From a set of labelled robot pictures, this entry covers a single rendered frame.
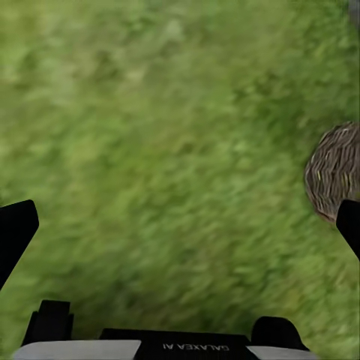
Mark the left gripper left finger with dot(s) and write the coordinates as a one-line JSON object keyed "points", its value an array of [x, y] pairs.
{"points": [[18, 224]]}

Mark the wicker basket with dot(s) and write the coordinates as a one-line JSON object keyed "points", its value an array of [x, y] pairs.
{"points": [[332, 173]]}

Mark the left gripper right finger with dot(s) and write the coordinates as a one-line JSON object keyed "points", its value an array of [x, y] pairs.
{"points": [[348, 223]]}

